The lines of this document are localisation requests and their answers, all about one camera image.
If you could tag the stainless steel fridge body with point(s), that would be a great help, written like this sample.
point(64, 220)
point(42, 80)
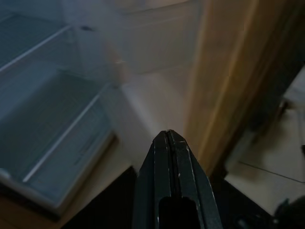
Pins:
point(95, 52)

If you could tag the glass fridge shelf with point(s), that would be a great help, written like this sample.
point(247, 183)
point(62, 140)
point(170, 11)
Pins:
point(47, 119)
point(23, 35)

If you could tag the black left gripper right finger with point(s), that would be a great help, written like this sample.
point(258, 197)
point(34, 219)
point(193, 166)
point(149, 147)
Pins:
point(188, 181)

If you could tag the steel fridge door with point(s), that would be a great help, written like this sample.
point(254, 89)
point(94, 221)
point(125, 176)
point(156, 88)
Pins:
point(226, 71)

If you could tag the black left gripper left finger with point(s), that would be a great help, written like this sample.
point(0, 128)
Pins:
point(162, 167)

